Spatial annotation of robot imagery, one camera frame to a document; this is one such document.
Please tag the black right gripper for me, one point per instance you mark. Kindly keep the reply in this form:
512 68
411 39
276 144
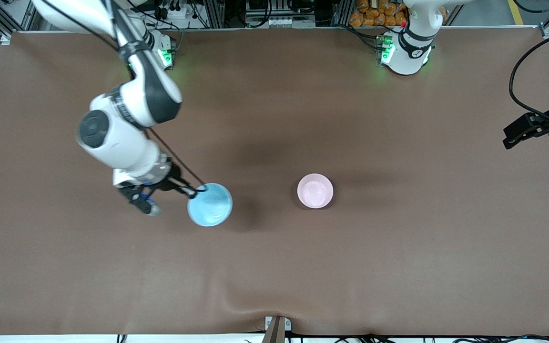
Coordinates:
173 177

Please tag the light blue bowl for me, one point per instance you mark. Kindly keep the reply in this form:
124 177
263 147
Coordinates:
211 206

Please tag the pink bowl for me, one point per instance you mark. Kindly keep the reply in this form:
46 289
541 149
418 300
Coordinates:
315 191

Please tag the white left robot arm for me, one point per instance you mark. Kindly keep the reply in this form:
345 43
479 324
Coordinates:
405 59

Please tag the brown table cloth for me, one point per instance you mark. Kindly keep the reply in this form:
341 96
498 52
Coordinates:
255 276

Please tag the white power strip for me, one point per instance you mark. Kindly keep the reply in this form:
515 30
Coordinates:
174 13

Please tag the grey socket strip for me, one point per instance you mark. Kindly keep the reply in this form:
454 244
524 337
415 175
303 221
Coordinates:
274 22

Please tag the orange items crate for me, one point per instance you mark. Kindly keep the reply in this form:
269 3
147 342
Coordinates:
374 14

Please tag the dark slanted post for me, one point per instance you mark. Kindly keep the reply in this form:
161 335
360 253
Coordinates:
274 333

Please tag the grey metal bracket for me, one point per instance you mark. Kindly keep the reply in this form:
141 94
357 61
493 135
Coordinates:
288 325

